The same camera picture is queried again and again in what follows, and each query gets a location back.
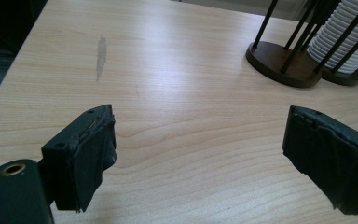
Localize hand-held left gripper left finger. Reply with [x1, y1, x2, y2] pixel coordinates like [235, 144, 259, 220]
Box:
[37, 104, 118, 214]

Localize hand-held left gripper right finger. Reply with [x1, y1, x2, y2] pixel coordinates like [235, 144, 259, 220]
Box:
[282, 105, 358, 217]

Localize dark wooden cup holder rack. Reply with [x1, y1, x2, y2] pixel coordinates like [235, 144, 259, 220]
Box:
[245, 0, 358, 89]

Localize stack of white paper cups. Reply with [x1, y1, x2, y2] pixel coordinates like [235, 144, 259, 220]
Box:
[306, 0, 358, 75]

